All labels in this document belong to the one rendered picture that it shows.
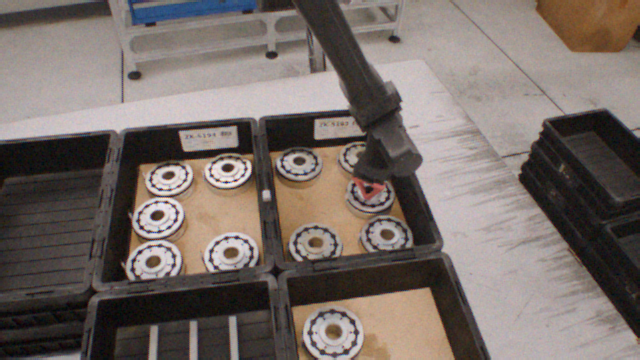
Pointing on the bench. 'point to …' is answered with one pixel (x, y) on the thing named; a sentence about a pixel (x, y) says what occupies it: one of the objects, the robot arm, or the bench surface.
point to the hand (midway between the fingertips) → (371, 188)
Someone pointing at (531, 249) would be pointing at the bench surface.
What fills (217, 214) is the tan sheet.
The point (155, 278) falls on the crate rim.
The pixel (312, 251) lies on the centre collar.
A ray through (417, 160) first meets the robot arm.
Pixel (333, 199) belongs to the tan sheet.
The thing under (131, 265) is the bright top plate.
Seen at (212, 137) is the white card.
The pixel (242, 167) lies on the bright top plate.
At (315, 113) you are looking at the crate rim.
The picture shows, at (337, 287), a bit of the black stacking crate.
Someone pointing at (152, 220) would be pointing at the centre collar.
